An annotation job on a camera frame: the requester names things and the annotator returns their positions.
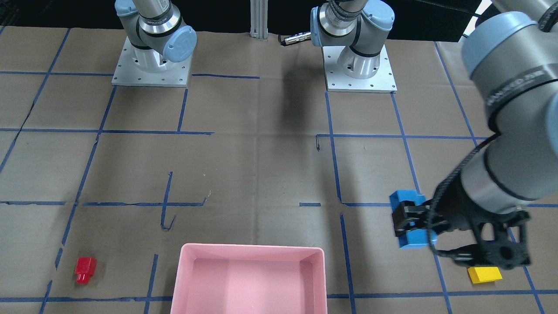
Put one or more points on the yellow toy block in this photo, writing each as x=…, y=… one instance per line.
x=484, y=274

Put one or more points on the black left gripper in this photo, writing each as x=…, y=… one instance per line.
x=453, y=208

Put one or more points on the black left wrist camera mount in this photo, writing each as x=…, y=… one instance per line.
x=501, y=241

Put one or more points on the blue toy block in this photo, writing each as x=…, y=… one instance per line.
x=409, y=218

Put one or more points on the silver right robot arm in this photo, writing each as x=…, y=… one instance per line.
x=157, y=33

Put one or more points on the red toy block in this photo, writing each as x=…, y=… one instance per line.
x=85, y=269

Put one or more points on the silver cable connector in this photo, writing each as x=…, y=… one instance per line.
x=294, y=38

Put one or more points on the aluminium frame post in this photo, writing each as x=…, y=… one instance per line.
x=259, y=19

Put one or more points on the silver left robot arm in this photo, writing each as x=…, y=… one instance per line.
x=512, y=60

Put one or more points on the pink plastic box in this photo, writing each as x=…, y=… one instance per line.
x=250, y=279

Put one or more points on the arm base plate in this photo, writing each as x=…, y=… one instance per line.
x=346, y=71
x=150, y=72

